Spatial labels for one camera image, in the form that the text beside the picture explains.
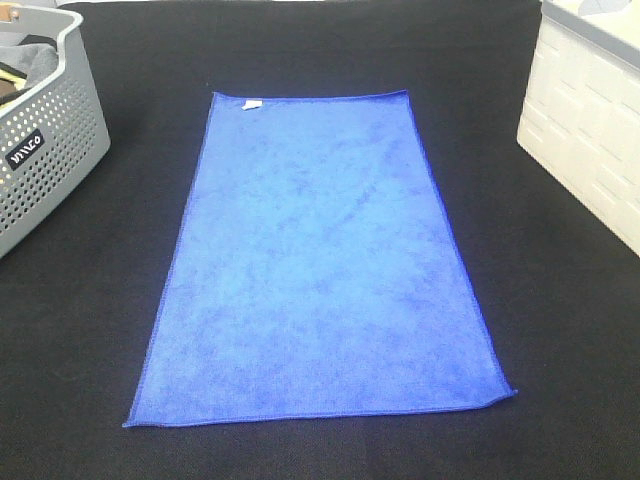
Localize blue microfiber towel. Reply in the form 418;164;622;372
126;91;514;427

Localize black table cloth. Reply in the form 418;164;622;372
1;1;639;479

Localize white plastic storage crate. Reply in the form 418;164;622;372
517;1;639;252

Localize grey perforated laundry basket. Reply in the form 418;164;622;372
1;4;110;254

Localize grey towel in basket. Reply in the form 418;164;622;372
1;43;59;89

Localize yellow and brown cloths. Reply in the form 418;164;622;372
0;63;27;108

